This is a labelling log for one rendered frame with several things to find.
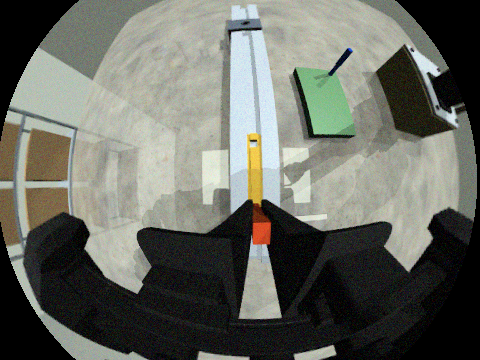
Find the blue pin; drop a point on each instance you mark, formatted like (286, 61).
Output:
(340, 61)

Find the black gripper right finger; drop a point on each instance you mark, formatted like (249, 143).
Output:
(298, 251)

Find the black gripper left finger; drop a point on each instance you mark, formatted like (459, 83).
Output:
(224, 251)

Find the grey aluminum rail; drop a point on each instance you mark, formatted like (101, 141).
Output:
(252, 108)

